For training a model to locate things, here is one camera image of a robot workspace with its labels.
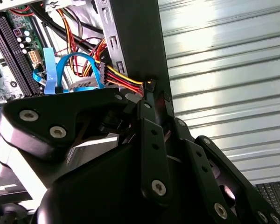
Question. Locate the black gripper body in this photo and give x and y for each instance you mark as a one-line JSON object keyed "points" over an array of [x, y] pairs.
{"points": [[95, 191]]}

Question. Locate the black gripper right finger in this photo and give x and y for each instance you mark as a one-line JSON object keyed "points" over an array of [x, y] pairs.
{"points": [[224, 168]]}

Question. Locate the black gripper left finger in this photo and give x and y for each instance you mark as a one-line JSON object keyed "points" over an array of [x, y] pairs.
{"points": [[49, 109]]}

